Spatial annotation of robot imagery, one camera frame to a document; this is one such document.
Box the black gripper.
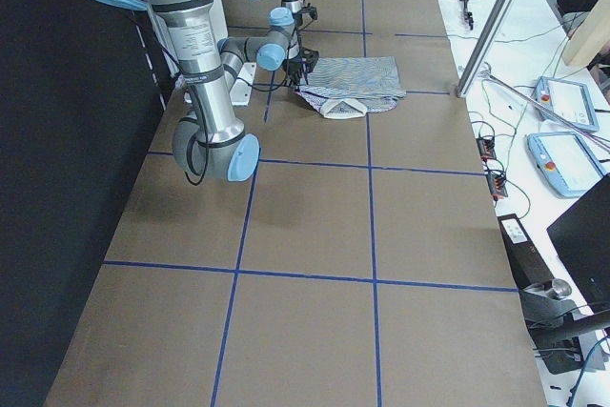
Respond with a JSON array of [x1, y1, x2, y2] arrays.
[[285, 56, 305, 88]]

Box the navy white striped polo shirt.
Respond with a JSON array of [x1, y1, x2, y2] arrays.
[[295, 56, 406, 120]]

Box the far orange black connector box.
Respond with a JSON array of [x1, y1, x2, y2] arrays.
[[476, 136, 497, 162]]

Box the orange black connector box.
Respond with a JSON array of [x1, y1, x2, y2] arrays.
[[486, 172, 508, 201], [476, 136, 497, 162]]

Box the near orange black connector box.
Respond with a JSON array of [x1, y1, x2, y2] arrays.
[[486, 172, 508, 201]]

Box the far blue teach pendant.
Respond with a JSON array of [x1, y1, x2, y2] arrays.
[[535, 76, 600, 132]]

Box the blue teach pendant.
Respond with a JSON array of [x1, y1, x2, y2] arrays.
[[526, 132, 606, 198], [535, 76, 600, 132]]

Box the near blue teach pendant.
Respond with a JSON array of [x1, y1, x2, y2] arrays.
[[526, 132, 606, 198]]

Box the wooden board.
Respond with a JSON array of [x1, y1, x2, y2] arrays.
[[559, 0, 609, 67]]

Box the black box with white label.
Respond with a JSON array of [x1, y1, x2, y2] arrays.
[[498, 214, 554, 290]]

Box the black computer monitor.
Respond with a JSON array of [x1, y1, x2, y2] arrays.
[[547, 175, 609, 312]]

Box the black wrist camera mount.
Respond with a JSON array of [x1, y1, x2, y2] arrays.
[[300, 47, 319, 73], [299, 4, 318, 21]]

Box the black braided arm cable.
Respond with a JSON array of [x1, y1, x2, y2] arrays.
[[183, 30, 315, 186]]

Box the aluminium extrusion frame post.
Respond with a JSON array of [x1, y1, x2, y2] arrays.
[[456, 0, 515, 98]]

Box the blue network cable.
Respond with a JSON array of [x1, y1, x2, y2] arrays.
[[566, 330, 610, 407]]

